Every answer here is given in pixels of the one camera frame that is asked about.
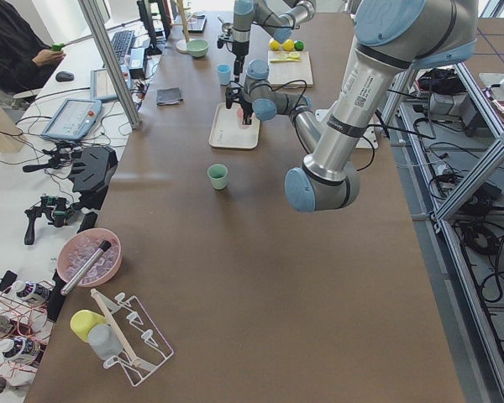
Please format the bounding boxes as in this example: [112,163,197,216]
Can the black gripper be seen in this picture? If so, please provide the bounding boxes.
[218,33,250,83]
[224,81,254,125]

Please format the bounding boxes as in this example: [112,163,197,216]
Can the pink cup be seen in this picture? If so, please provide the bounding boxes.
[236,107,250,128]

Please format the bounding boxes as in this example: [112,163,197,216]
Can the blue cup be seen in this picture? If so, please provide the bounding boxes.
[216,64,232,86]

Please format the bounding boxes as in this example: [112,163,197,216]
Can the green cup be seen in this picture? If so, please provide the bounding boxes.
[207,164,228,191]

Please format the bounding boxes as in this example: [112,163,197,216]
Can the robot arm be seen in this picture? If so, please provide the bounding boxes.
[217,0,317,81]
[226,1,478,212]

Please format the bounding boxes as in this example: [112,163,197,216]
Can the cream rabbit tray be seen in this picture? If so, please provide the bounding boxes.
[208,102,260,149]

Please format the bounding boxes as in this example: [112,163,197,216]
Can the yellow lemon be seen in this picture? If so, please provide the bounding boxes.
[281,39,294,51]
[269,39,281,51]

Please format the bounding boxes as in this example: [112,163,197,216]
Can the green bowl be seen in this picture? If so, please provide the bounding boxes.
[186,39,209,58]

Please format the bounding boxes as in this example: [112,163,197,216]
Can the wooden cutting board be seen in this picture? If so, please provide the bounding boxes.
[267,50,313,88]

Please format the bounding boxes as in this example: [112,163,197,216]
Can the wooden cup stand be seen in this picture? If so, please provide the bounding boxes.
[175,0,190,54]

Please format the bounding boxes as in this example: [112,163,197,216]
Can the grey folded cloth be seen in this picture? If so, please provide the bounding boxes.
[156,87,183,106]

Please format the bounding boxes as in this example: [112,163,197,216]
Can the black keyboard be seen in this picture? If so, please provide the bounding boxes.
[111,29,135,65]

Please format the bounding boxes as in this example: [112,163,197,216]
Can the blue teach pendant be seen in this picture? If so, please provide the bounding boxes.
[41,98,102,141]

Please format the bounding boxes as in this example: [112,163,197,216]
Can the black computer mouse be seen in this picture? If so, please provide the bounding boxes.
[55,71,75,82]

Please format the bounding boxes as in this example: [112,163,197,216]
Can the metal muddler stick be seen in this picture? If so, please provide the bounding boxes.
[60,240,112,296]

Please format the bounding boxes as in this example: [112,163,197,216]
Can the pink bowl with ice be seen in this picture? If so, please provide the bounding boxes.
[56,228,123,288]

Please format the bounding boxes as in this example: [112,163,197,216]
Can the person in black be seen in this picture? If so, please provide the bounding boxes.
[0,1,66,92]

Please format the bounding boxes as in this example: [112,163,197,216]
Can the yellow cup on rack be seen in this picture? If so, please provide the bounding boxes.
[70,310,107,343]

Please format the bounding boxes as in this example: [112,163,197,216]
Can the grey cup on rack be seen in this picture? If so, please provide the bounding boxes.
[87,324,123,360]

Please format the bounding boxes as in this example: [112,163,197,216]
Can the wooden stick on rack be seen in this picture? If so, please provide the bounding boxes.
[90,289,141,367]

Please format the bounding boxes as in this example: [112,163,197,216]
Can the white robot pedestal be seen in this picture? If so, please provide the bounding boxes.
[314,109,379,149]

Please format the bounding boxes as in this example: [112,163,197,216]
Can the white wire rack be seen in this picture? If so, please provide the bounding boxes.
[103,292,175,387]

